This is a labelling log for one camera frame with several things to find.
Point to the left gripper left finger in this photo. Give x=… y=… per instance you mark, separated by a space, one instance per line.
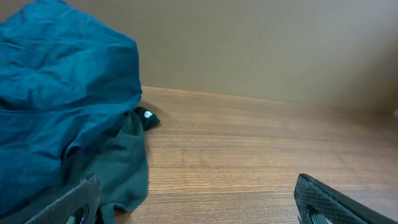
x=75 y=203

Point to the black garment with logo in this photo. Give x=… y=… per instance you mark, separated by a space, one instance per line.
x=118 y=160

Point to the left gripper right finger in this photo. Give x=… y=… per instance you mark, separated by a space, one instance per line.
x=318 y=203

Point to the navy blue shorts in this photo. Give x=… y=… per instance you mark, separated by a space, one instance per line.
x=66 y=78

